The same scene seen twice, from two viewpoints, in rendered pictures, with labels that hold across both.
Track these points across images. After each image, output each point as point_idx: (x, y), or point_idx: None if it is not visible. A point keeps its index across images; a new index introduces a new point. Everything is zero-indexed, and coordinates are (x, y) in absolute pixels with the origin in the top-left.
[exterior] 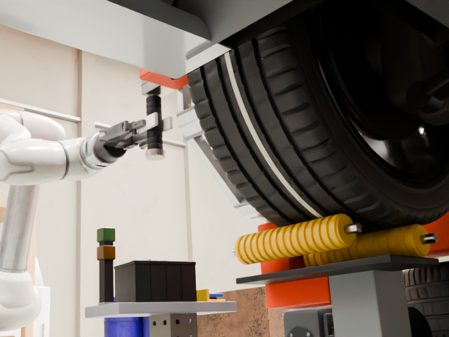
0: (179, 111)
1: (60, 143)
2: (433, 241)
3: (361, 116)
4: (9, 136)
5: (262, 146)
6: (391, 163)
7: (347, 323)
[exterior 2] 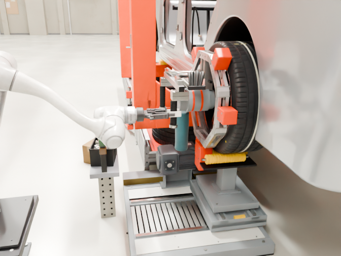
0: (216, 127)
1: (120, 117)
2: None
3: None
4: (71, 107)
5: (248, 146)
6: None
7: (227, 173)
